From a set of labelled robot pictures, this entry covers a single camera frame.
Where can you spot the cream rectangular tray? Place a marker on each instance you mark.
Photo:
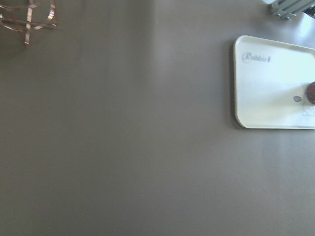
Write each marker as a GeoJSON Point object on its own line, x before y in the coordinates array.
{"type": "Point", "coordinates": [270, 84]}

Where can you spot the dark sauce bottle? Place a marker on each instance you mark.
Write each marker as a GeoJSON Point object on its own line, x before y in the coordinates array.
{"type": "Point", "coordinates": [310, 93]}

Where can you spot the copper wire bottle rack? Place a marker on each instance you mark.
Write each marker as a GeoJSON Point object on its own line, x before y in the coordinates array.
{"type": "Point", "coordinates": [26, 16]}

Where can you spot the aluminium frame post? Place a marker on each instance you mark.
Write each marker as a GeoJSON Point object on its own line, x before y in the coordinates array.
{"type": "Point", "coordinates": [288, 9]}

